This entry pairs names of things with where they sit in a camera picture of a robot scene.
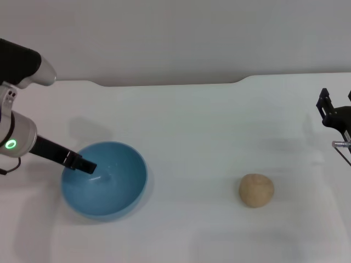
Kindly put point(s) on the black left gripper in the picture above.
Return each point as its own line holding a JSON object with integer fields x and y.
{"x": 48, "y": 149}

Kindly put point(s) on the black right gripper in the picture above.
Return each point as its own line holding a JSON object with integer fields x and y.
{"x": 341, "y": 117}

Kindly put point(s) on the blue ceramic bowl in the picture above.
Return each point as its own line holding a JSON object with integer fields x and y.
{"x": 109, "y": 191}

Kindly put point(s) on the beige egg yolk pastry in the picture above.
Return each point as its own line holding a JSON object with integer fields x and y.
{"x": 256, "y": 191}

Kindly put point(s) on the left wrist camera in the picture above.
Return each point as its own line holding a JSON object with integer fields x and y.
{"x": 22, "y": 63}

